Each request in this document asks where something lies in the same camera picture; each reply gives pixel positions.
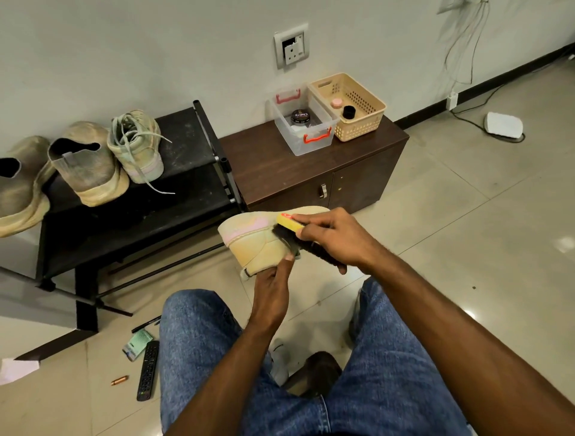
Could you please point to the person's left hand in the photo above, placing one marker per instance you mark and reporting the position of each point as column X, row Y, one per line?
column 269, row 301

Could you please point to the person's right hand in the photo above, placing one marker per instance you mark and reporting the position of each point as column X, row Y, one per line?
column 346, row 241

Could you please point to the black orange shoe brush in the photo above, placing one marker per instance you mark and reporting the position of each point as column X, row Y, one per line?
column 292, row 229

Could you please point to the pale green lace-up shoe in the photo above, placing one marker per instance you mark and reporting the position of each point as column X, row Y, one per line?
column 139, row 146
column 251, row 238

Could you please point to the clear plastic storage box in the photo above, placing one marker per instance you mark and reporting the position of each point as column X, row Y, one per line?
column 310, row 136

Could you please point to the small black round cap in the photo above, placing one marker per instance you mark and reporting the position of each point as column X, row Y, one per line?
column 349, row 112

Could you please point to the beige plastic basket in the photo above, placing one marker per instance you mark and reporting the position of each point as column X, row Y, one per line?
column 359, row 106

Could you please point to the pink round lid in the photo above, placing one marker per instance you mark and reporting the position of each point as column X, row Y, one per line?
column 337, row 102

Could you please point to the worn tan slip-on shoe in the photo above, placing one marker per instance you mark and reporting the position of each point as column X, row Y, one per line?
column 18, row 189
column 90, row 166

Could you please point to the person's right forearm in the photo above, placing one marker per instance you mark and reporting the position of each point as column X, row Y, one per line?
column 481, row 355

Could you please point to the person's left leg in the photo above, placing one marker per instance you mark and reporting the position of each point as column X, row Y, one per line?
column 202, row 359

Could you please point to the person's leg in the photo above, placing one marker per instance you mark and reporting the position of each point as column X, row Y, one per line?
column 395, row 386
column 202, row 359

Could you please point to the dark brown wooden cabinet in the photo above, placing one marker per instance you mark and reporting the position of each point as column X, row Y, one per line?
column 265, row 162

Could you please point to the person's right leg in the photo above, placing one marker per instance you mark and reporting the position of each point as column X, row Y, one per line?
column 395, row 386

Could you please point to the black pen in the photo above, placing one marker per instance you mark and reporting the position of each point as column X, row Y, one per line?
column 146, row 324

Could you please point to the black round polish tin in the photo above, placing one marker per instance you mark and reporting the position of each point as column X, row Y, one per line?
column 301, row 116

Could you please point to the green paper packet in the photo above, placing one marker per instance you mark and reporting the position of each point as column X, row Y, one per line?
column 138, row 344

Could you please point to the black remote control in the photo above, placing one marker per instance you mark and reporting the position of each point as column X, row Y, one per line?
column 148, row 369

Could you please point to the black metal shoe rack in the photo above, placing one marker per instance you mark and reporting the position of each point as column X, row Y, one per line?
column 162, row 207

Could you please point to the small brass cylinder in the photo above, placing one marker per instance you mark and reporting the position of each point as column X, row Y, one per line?
column 119, row 380

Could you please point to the white router box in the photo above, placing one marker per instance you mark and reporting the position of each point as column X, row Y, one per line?
column 504, row 126

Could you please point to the white paper sheet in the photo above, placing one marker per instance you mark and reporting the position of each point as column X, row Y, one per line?
column 18, row 370

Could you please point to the white wall plug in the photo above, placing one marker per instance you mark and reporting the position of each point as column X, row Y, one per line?
column 452, row 101

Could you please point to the white wall socket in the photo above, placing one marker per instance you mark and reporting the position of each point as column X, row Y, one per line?
column 292, row 47

